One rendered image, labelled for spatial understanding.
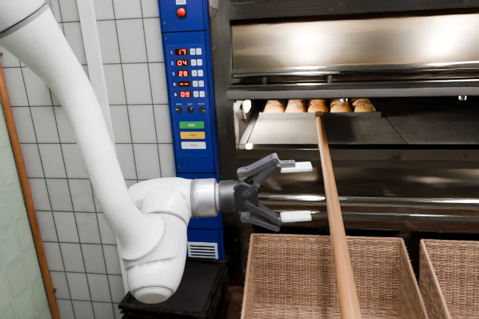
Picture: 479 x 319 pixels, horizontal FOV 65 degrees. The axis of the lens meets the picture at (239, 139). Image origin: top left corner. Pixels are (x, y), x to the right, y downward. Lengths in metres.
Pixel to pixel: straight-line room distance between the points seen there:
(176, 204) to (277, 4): 0.74
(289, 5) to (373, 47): 0.30
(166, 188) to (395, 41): 0.85
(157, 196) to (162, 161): 0.63
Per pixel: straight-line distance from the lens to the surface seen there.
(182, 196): 0.85
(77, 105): 0.72
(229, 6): 1.31
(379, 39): 1.32
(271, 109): 1.80
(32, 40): 0.69
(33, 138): 1.71
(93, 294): 1.95
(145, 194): 0.87
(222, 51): 1.32
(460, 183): 1.52
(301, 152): 1.37
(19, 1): 0.67
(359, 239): 1.49
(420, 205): 1.07
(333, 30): 1.31
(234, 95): 1.18
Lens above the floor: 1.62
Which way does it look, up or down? 17 degrees down
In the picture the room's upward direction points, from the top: 3 degrees counter-clockwise
